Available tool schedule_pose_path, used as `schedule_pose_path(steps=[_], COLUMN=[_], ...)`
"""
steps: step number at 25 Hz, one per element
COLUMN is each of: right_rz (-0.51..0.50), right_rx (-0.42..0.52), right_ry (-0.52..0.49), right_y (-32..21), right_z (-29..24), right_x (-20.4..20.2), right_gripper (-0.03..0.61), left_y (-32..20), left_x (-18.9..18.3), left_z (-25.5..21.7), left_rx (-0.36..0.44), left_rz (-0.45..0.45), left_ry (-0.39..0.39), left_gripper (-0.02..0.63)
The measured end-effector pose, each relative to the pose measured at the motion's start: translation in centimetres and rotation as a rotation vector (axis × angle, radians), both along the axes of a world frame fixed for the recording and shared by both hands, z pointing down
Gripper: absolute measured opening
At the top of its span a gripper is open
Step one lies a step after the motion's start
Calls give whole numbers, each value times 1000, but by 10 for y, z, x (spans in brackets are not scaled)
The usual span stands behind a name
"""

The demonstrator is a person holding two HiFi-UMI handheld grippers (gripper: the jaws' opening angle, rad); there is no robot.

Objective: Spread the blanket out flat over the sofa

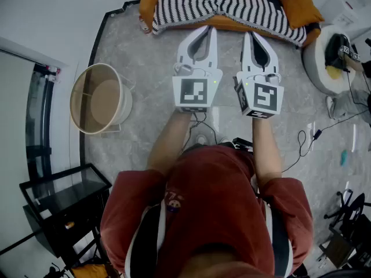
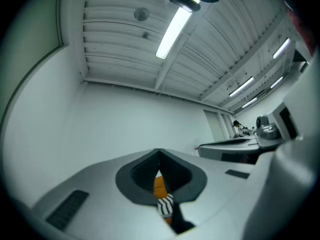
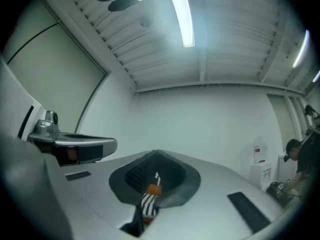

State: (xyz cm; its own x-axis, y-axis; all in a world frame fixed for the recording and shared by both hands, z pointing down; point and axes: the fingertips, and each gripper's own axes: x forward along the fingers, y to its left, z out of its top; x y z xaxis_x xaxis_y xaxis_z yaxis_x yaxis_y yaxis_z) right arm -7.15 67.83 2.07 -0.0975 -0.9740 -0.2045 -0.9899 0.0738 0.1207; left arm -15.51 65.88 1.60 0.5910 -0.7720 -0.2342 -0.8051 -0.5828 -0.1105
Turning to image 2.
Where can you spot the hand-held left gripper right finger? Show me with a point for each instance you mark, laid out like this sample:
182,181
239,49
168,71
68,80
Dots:
212,191

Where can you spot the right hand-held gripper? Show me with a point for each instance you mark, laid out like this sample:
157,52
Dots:
287,184

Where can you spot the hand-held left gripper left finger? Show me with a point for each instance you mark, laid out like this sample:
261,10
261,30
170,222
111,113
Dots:
95,196

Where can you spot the orange sofa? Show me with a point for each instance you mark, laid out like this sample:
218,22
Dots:
167,219

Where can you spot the white door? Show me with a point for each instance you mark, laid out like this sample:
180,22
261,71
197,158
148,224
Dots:
215,125

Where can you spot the ceiling light tube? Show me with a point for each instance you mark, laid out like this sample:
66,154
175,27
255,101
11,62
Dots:
276,82
241,86
172,31
281,48
249,102

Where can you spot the small ceiling sensor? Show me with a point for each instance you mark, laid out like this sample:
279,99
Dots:
145,35

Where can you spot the red shirt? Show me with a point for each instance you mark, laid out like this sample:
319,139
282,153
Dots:
300,26

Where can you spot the round ceiling smoke detector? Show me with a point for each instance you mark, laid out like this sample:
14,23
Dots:
141,14

